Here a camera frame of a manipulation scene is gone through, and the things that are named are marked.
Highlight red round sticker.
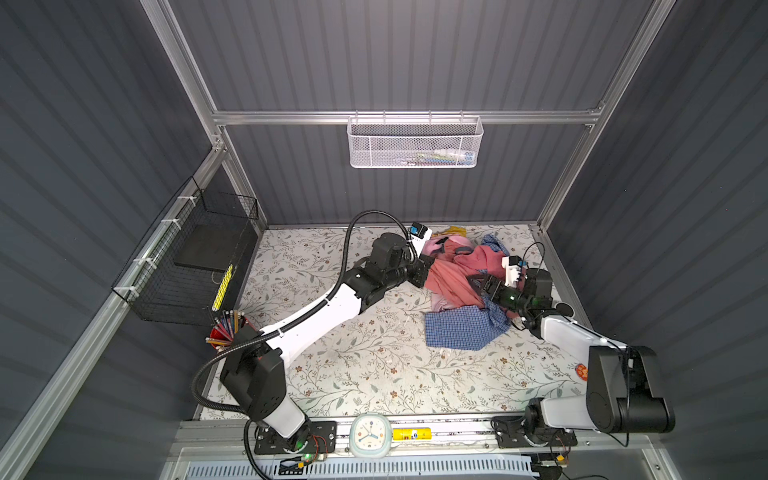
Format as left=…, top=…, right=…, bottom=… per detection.
left=575, top=363, right=588, bottom=382

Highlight white vent grille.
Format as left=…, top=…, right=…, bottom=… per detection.
left=182, top=455, right=538, bottom=480

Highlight yellow cloth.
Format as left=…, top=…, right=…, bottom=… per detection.
left=433, top=225, right=467, bottom=237

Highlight items in white basket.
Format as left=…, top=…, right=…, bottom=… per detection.
left=397, top=149, right=476, bottom=168

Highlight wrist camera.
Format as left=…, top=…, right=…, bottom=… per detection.
left=501, top=256, right=527, bottom=289
left=409, top=222, right=432, bottom=242

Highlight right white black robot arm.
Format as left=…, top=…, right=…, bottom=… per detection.
left=469, top=267, right=676, bottom=443

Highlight yellow ruler in basket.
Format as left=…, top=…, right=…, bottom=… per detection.
left=211, top=264, right=235, bottom=312

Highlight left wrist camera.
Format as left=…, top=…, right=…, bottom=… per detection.
left=409, top=222, right=432, bottom=242

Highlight blue checked shirt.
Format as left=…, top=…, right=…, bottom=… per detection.
left=424, top=233, right=512, bottom=352

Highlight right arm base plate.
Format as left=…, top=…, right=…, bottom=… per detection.
left=490, top=414, right=578, bottom=450

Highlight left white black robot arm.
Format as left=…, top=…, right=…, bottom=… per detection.
left=190, top=210, right=433, bottom=443

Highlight yellow spirit level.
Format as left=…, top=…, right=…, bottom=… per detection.
left=392, top=427, right=432, bottom=442

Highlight red pencil cup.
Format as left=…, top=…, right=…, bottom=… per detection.
left=205, top=310, right=257, bottom=350

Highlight light pink cloth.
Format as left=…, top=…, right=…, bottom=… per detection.
left=422, top=235, right=474, bottom=312

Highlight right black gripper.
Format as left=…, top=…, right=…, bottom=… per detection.
left=470, top=276, right=531, bottom=315

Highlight white wire wall basket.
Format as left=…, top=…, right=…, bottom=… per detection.
left=346, top=115, right=484, bottom=169

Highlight floral table mat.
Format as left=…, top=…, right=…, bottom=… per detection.
left=239, top=226, right=586, bottom=417

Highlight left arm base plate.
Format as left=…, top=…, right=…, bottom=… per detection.
left=253, top=420, right=338, bottom=455

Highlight black wire wall basket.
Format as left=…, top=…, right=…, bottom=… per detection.
left=113, top=180, right=260, bottom=326

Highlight dark pink shirt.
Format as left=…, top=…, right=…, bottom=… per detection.
left=424, top=244, right=506, bottom=308

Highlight mint analog clock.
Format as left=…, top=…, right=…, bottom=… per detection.
left=348, top=413, right=393, bottom=459

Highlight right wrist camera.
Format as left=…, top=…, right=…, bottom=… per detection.
left=501, top=256, right=527, bottom=289

